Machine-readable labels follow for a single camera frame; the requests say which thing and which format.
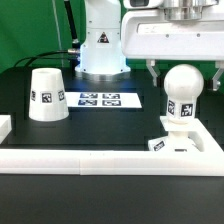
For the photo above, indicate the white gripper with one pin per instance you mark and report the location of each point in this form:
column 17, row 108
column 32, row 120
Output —
column 146, row 34

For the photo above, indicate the white lamp bulb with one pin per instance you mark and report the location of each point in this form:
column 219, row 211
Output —
column 183, row 84

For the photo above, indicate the white lamp base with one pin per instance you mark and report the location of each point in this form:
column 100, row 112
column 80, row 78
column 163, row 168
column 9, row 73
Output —
column 176, row 140

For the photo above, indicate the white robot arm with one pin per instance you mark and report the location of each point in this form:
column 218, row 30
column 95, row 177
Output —
column 117, row 30

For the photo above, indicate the white lamp shade cone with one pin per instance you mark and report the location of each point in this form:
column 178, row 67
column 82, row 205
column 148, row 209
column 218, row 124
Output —
column 47, row 95

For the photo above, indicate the white marker sheet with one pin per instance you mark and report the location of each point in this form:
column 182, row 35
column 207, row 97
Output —
column 102, row 100

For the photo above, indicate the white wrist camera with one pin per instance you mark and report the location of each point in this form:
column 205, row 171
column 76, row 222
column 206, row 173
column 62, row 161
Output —
column 142, row 4

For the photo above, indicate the white frame border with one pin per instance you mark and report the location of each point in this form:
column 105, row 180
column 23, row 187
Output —
column 208, row 161

